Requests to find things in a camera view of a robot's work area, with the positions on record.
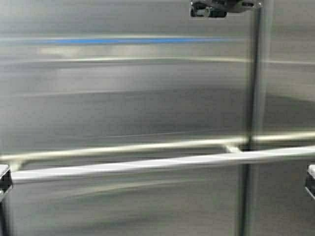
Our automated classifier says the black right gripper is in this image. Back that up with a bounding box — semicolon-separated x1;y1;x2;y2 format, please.
189;0;262;18

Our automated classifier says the steel elevator handrail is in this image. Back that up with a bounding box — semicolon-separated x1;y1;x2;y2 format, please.
11;146;315;183

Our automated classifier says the right robot base corner bracket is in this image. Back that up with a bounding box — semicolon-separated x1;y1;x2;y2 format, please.
305;164;315;199

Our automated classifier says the left robot base corner bracket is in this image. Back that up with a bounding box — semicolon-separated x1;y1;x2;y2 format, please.
0;164;13;199

